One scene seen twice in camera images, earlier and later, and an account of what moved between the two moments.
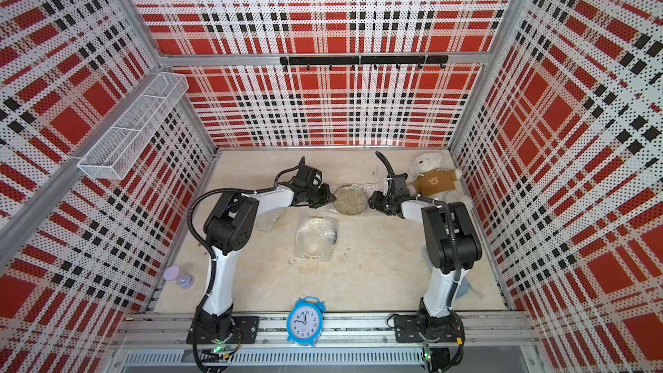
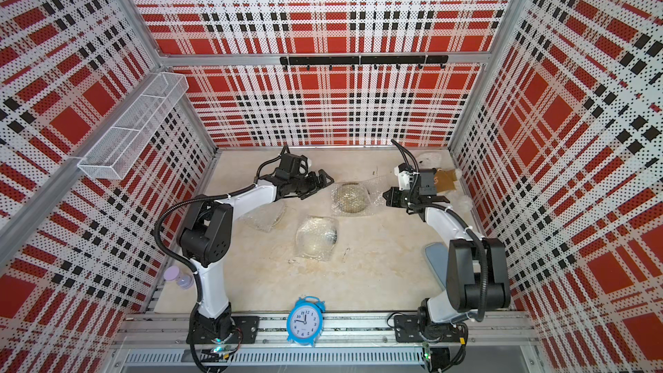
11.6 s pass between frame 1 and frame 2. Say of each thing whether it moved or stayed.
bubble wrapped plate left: stayed
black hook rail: stayed
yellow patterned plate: stayed
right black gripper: moved
